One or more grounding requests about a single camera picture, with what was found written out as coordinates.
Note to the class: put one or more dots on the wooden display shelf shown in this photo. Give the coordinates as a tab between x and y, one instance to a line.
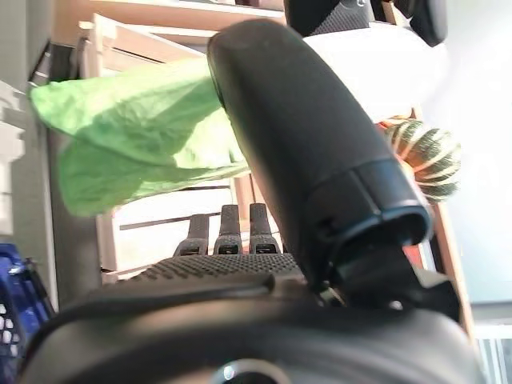
74	240

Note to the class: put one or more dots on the green striped pumpkin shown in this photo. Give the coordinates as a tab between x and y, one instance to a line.
432	160

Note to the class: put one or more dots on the orange pumpkin green stem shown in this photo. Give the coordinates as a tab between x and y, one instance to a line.
396	119

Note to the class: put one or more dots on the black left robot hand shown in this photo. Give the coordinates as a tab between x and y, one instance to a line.
328	16

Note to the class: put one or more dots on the blue plastic shopping basket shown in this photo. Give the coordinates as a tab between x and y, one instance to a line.
24	288

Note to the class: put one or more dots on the napa cabbage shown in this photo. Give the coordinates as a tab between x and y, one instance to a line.
140	132

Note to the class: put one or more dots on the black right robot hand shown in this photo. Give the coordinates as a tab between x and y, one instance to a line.
300	120

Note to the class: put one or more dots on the slatted wooden crate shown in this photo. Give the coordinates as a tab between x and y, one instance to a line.
160	240

